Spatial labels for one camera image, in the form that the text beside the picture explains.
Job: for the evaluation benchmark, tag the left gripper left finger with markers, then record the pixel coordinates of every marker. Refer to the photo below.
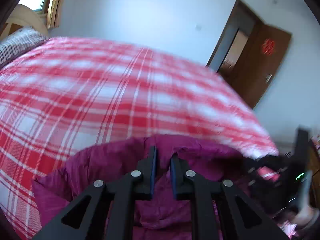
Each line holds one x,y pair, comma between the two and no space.
105,210

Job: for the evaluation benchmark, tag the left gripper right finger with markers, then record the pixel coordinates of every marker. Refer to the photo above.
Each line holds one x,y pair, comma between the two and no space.
220,210

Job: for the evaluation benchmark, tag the magenta puffer down jacket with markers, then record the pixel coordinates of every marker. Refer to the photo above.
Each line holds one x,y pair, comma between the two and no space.
163,217

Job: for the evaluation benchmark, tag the person's right hand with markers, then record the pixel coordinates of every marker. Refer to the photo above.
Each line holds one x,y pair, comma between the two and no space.
305,219

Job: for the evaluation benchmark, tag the wooden bedside cabinet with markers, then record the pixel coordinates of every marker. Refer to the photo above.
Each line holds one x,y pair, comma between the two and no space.
313,164

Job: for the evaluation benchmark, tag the red white plaid bedspread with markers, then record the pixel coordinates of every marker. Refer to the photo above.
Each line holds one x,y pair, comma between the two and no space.
71,93

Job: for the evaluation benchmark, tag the red double happiness sticker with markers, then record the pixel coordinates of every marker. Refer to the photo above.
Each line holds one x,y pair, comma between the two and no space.
268,47

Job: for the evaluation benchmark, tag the brown wooden door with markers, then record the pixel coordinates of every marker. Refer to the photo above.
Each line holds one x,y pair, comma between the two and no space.
247,75

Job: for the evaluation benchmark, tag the blue striped pillow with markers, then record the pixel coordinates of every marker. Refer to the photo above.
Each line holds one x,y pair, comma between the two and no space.
20,42

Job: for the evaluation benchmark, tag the cream wooden headboard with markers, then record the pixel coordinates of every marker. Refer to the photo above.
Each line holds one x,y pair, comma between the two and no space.
20,17

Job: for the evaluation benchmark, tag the yellow curtain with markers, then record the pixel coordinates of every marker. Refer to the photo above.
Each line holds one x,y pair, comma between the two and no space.
54,13

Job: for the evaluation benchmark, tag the silver door handle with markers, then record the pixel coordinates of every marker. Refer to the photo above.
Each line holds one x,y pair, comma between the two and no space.
268,77

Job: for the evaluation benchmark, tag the dark door frame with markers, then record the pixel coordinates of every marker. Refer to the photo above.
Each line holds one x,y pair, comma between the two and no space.
242,18

